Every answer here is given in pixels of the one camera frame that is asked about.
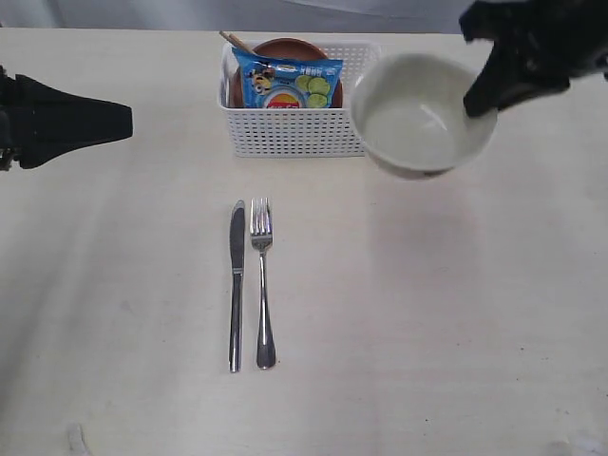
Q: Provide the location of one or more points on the blue chips bag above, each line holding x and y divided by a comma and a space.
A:
281, 83

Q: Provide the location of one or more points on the brown round plate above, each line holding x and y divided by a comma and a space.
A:
289, 48

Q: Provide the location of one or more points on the silver table knife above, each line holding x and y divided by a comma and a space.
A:
236, 245

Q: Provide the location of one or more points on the pale green bowl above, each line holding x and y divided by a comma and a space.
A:
408, 112

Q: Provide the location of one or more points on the silver fork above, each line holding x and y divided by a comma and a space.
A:
261, 236

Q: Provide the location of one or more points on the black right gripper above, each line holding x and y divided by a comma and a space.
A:
538, 47

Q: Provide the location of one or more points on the white perforated plastic basket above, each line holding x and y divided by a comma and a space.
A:
300, 132

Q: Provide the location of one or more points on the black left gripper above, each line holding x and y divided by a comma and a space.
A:
48, 123

